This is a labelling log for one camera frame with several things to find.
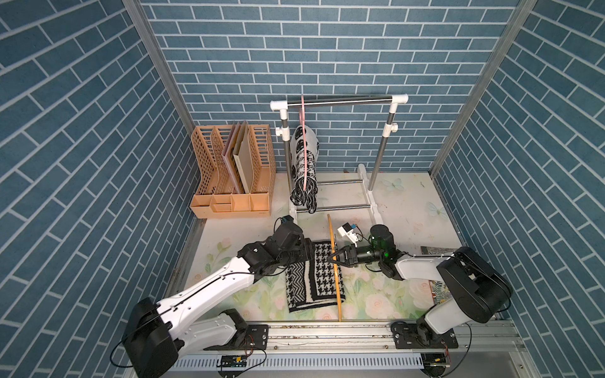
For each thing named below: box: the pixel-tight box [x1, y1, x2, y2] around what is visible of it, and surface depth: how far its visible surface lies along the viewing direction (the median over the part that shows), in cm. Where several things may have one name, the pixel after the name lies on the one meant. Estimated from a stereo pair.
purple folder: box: [222, 123, 242, 195], surface depth 91 cm
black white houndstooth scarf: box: [285, 240, 346, 314], surface depth 82 cm
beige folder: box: [233, 120, 254, 194], surface depth 94 cm
